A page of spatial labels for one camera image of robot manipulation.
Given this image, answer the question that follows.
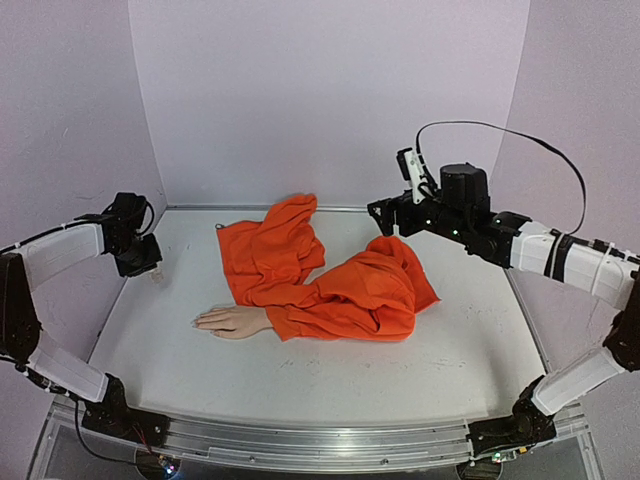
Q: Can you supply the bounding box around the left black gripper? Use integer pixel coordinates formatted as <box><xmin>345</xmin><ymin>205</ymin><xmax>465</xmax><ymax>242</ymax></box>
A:
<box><xmin>113</xmin><ymin>234</ymin><xmax>164</xmax><ymax>279</ymax></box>

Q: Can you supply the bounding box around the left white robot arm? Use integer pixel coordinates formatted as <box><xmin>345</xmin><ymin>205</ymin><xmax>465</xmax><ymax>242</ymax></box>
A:
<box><xmin>1</xmin><ymin>192</ymin><xmax>162</xmax><ymax>437</ymax></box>

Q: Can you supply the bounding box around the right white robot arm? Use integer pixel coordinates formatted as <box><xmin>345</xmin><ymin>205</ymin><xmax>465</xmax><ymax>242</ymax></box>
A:
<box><xmin>367</xmin><ymin>160</ymin><xmax>639</xmax><ymax>417</ymax></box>

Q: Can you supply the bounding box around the orange cloth garment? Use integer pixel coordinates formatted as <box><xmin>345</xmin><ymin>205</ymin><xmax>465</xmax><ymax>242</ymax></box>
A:
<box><xmin>217</xmin><ymin>194</ymin><xmax>439</xmax><ymax>342</ymax></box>

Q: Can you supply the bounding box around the mannequin hand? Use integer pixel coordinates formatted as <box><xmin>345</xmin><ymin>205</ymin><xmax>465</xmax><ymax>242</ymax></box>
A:
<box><xmin>193</xmin><ymin>306</ymin><xmax>273</xmax><ymax>340</ymax></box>

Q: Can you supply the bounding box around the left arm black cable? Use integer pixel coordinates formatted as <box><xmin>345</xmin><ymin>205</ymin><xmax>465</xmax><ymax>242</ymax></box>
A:
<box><xmin>134</xmin><ymin>197</ymin><xmax>156</xmax><ymax>236</ymax></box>

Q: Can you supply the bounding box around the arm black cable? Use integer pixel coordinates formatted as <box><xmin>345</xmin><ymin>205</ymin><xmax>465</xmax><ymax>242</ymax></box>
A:
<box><xmin>134</xmin><ymin>197</ymin><xmax>156</xmax><ymax>236</ymax></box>
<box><xmin>414</xmin><ymin>120</ymin><xmax>587</xmax><ymax>235</ymax></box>

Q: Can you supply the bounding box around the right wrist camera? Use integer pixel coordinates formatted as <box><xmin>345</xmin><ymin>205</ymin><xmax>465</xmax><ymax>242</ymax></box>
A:
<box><xmin>396</xmin><ymin>148</ymin><xmax>437</xmax><ymax>204</ymax></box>

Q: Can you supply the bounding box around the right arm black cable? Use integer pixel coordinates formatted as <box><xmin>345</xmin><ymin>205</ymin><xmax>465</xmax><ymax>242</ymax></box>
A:
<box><xmin>414</xmin><ymin>120</ymin><xmax>587</xmax><ymax>235</ymax></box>

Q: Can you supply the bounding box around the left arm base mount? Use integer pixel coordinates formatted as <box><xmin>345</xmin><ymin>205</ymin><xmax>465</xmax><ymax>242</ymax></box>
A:
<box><xmin>82</xmin><ymin>373</ymin><xmax>170</xmax><ymax>448</ymax></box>

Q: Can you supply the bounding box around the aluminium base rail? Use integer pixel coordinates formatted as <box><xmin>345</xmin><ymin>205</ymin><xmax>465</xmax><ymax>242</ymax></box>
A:
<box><xmin>29</xmin><ymin>379</ymin><xmax>601</xmax><ymax>480</ymax></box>

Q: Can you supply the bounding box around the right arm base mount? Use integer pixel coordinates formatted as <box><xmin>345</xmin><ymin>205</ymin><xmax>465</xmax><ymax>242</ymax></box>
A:
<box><xmin>466</xmin><ymin>376</ymin><xmax>556</xmax><ymax>458</ymax></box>

